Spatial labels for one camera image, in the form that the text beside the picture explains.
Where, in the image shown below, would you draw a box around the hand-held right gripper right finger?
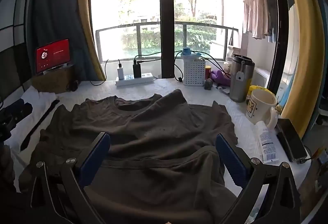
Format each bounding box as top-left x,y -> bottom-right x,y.
215,134 -> 301,224

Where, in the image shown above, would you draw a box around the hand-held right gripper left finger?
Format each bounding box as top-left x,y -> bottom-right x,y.
30,132 -> 111,224

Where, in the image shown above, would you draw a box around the dark grey t-shirt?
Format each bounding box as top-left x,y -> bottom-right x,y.
18,89 -> 240,224

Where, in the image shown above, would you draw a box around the hanging beige clothes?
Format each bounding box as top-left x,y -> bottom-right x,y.
240,0 -> 269,40

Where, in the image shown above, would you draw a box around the white folded garment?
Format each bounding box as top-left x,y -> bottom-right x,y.
5,86 -> 60,153

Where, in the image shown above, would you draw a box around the white tube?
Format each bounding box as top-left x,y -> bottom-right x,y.
254,121 -> 280,164

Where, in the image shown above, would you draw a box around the brown cardboard box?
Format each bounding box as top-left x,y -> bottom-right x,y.
31,65 -> 77,94

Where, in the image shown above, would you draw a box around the white printed mug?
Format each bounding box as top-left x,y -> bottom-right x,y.
246,89 -> 278,129

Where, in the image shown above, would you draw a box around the black phone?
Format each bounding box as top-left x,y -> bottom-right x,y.
276,118 -> 308,163

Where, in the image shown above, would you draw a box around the tablet with red screen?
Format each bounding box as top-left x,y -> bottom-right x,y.
35,39 -> 75,74

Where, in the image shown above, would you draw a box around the stainless steel tumbler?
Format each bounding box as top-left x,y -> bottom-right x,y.
229,54 -> 255,103

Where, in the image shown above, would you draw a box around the yellow container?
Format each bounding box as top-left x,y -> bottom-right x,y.
248,85 -> 268,101

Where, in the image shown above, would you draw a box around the purple toy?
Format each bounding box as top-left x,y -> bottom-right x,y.
210,69 -> 231,86

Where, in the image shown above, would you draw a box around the white power strip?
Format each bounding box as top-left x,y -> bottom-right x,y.
115,73 -> 155,87

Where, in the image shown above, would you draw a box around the white textured blanket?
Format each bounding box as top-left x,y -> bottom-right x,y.
5,78 -> 308,224

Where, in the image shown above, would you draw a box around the white plastic basket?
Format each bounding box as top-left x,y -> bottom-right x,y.
183,57 -> 206,86

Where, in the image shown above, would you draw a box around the dark grey charger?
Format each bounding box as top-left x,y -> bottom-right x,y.
133,60 -> 142,78

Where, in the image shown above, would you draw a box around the teal curtain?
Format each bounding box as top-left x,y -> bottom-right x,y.
26,0 -> 99,81

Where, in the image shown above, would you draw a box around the yellow curtain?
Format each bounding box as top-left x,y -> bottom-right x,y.
280,0 -> 323,137
76,0 -> 107,81

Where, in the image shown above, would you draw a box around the blue face mask pack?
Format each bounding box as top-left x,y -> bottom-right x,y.
181,48 -> 203,60

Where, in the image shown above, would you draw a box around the balcony railing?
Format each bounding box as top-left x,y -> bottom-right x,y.
95,23 -> 240,63

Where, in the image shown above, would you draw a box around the hanging dark garment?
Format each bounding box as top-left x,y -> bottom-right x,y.
264,0 -> 278,42

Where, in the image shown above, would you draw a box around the black strap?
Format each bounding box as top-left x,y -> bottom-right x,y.
20,99 -> 60,151

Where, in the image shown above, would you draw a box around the black charging cable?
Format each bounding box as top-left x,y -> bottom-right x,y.
134,50 -> 231,83
90,59 -> 122,86

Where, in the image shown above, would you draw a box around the dark window frame post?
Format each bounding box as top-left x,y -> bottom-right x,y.
158,0 -> 176,79

